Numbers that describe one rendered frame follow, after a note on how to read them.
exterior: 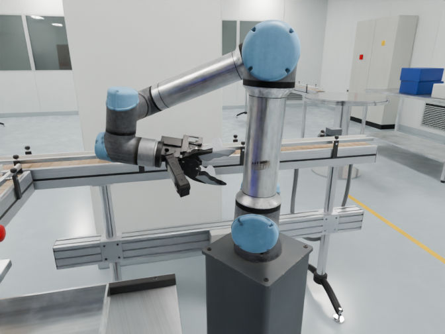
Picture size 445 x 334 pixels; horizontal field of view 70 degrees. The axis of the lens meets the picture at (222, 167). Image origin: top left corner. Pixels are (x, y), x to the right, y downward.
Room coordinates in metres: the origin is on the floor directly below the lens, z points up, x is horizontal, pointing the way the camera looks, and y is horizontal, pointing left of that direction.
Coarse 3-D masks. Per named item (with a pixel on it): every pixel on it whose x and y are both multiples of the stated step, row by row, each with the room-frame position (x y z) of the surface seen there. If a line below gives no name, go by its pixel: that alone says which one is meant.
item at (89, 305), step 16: (80, 288) 0.54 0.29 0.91; (96, 288) 0.54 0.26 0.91; (0, 304) 0.50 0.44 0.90; (16, 304) 0.51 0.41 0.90; (32, 304) 0.52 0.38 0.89; (48, 304) 0.52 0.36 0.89; (64, 304) 0.53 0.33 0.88; (80, 304) 0.53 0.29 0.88; (96, 304) 0.53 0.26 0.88; (0, 320) 0.49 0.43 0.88; (16, 320) 0.49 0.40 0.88; (32, 320) 0.49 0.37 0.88; (48, 320) 0.49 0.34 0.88; (64, 320) 0.49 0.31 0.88; (80, 320) 0.49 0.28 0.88; (96, 320) 0.49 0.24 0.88
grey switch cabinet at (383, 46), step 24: (360, 24) 7.20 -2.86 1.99; (384, 24) 6.50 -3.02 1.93; (408, 24) 6.20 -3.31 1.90; (360, 48) 7.10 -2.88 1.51; (384, 48) 6.39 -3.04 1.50; (408, 48) 6.22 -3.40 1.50; (360, 72) 6.99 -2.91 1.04; (384, 72) 6.30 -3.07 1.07; (360, 120) 6.81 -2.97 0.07; (384, 120) 6.17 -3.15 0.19
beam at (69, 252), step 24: (288, 216) 1.54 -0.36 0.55; (312, 216) 1.54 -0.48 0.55; (336, 216) 1.56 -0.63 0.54; (360, 216) 1.60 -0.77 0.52; (72, 240) 1.30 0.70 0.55; (96, 240) 1.30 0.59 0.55; (120, 240) 1.30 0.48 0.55; (144, 240) 1.34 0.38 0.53; (168, 240) 1.36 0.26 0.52; (192, 240) 1.38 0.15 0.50; (72, 264) 1.26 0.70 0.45
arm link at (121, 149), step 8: (104, 136) 0.79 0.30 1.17; (112, 136) 0.77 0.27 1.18; (120, 136) 0.77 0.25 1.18; (128, 136) 0.78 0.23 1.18; (96, 144) 0.77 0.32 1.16; (104, 144) 0.77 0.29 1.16; (112, 144) 0.77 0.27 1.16; (120, 144) 0.77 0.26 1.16; (128, 144) 0.78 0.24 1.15; (136, 144) 0.78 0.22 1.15; (96, 152) 0.77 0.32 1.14; (104, 152) 0.77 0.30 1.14; (112, 152) 0.77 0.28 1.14; (120, 152) 0.77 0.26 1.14; (128, 152) 0.77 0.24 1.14; (136, 152) 0.77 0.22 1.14; (112, 160) 0.78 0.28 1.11; (120, 160) 0.78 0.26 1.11; (128, 160) 0.77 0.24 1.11; (136, 160) 0.77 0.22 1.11
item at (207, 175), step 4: (204, 168) 0.84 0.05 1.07; (208, 168) 0.85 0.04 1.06; (212, 168) 0.86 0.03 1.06; (200, 172) 0.82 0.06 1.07; (204, 172) 0.81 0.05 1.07; (208, 172) 0.84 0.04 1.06; (212, 172) 0.85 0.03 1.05; (196, 176) 0.81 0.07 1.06; (200, 176) 0.81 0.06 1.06; (204, 176) 0.81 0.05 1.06; (208, 176) 0.81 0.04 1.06; (212, 176) 0.83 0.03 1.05; (204, 180) 0.82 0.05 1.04; (208, 180) 0.82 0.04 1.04; (212, 180) 0.82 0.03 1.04; (216, 180) 0.83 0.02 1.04; (220, 180) 0.83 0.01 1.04; (212, 184) 0.83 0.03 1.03; (216, 184) 0.82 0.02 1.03; (220, 184) 0.82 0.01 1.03; (224, 184) 0.83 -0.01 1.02
